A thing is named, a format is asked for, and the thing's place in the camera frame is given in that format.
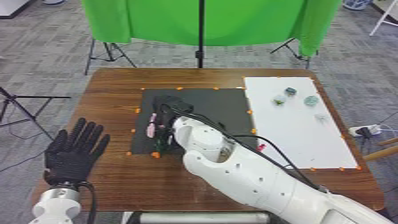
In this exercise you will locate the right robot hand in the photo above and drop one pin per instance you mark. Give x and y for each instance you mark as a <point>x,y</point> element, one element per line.
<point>173,104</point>

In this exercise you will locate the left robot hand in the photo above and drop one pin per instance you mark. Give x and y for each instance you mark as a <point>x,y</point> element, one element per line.
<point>73,153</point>

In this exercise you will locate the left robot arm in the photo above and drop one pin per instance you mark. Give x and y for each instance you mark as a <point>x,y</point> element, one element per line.
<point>55,205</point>

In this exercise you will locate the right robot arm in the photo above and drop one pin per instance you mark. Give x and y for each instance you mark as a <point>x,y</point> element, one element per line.
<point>254,176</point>

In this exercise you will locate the pink flower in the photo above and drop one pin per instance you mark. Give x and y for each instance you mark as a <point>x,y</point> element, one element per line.
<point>151,126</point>

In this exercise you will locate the dark mat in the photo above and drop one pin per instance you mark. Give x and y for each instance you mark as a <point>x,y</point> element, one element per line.
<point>219,106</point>

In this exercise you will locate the black tripod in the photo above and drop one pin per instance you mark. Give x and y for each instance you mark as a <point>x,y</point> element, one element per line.
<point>20,106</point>

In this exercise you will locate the green sprig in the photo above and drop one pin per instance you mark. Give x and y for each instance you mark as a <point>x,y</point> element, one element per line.
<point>278,100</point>

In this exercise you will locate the black backdrop stand legs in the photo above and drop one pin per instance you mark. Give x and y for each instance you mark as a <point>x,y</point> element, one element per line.
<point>294,51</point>
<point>109,53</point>

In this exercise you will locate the dark blue flower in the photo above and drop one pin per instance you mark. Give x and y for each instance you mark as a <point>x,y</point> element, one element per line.
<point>290,91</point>

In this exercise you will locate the black pole stand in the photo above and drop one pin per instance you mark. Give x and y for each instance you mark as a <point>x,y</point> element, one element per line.
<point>201,33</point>

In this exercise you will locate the white sheet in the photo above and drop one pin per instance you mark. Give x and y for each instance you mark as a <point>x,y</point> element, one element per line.
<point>294,133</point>

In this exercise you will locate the teal flower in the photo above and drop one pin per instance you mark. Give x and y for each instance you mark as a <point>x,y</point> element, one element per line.
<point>311,100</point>

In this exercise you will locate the white flower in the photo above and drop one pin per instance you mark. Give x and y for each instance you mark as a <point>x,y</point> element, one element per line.
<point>322,117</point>

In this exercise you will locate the pale grey bar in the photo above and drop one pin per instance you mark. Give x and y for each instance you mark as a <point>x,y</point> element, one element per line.
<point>201,218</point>

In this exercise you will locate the white power strip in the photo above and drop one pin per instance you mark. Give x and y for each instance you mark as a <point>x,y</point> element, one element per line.
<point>365,130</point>

